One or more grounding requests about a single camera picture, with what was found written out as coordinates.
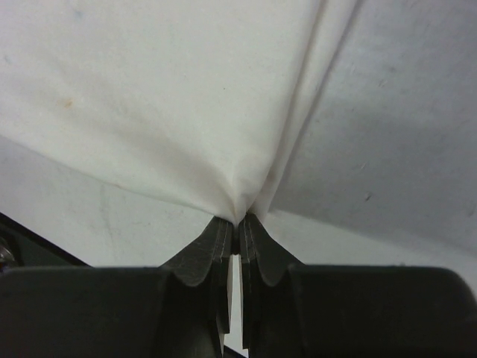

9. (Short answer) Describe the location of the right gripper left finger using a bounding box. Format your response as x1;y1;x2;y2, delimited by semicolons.
1;217;236;357

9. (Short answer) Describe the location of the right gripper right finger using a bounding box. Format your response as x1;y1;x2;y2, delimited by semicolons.
237;214;476;357

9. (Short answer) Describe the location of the cream white t-shirt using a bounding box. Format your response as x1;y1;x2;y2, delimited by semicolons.
1;1;356;223

